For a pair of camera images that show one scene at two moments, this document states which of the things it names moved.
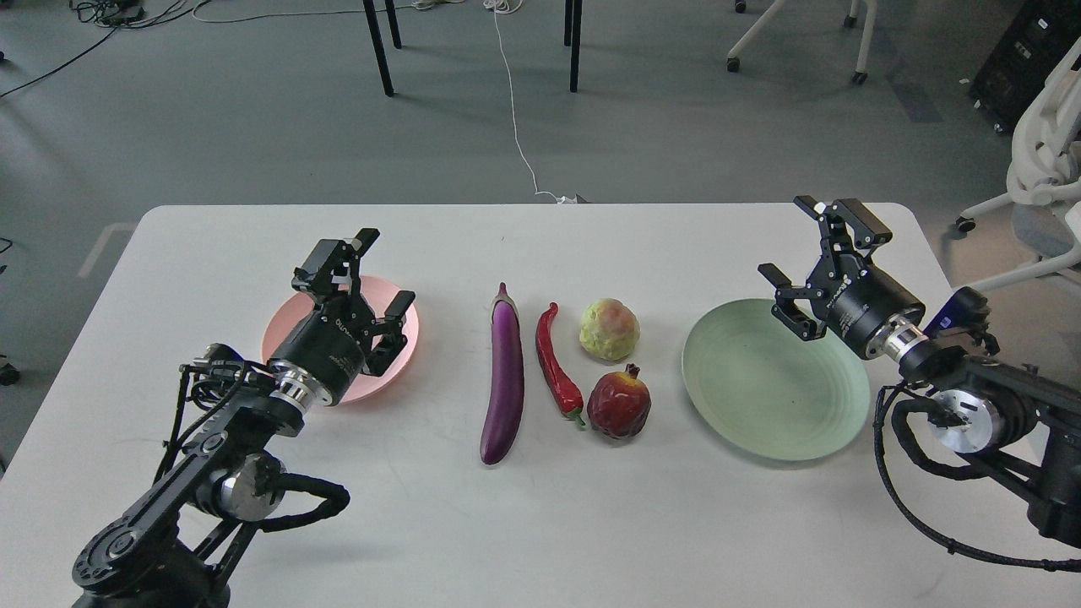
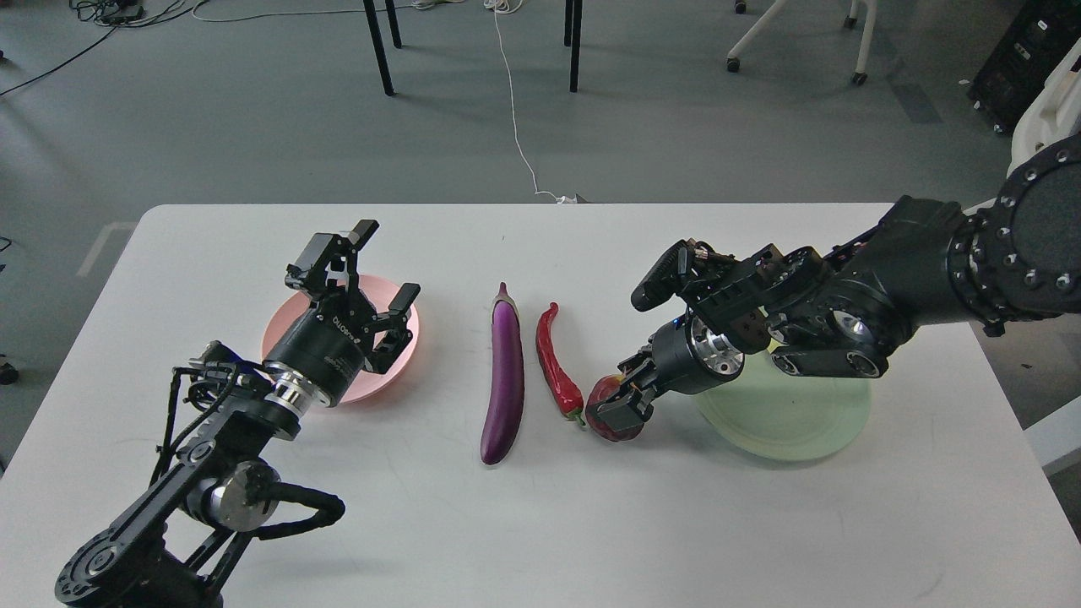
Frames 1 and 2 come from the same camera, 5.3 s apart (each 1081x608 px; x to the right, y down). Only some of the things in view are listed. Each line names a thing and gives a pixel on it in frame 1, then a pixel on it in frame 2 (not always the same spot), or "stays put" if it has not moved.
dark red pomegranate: x=619 y=404 stays put
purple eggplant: x=507 y=388 stays put
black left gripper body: x=331 y=344 stays put
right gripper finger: x=786 y=310 to x=628 y=410
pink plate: x=372 y=295 stays put
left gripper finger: x=395 y=336 stays put
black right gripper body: x=855 y=300 to x=685 y=355
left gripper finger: x=332 y=267 stays put
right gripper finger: x=843 y=220 to x=638 y=367
